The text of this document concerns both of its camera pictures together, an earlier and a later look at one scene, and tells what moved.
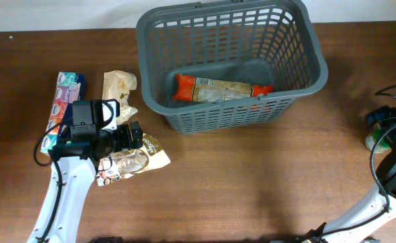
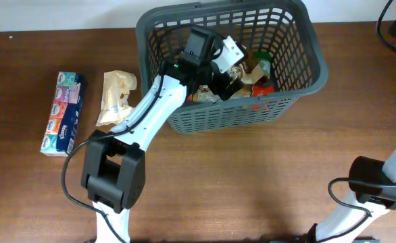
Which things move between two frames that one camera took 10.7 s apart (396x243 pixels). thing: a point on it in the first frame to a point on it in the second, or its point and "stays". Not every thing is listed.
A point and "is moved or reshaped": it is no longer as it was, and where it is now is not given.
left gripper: [126, 141] to [221, 84]
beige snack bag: [116, 85] stays
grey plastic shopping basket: [258, 42] stays
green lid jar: [372, 139] to [264, 59]
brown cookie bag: [113, 167] is moved or reshaped
